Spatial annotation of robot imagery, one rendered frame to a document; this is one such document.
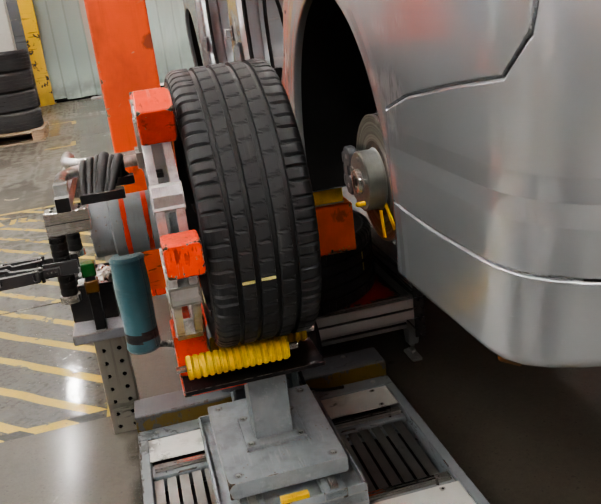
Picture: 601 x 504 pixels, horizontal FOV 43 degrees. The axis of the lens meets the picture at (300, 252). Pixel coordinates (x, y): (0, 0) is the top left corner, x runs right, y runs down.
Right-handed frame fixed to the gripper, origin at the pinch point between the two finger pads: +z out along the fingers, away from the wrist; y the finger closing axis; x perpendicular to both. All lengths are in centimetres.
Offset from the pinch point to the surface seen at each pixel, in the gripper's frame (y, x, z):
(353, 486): 7, -66, 55
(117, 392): -73, -68, -1
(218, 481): -11, -68, 24
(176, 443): -46, -75, 15
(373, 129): -17, 15, 76
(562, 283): 74, 7, 71
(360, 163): -15, 7, 72
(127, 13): -61, 48, 24
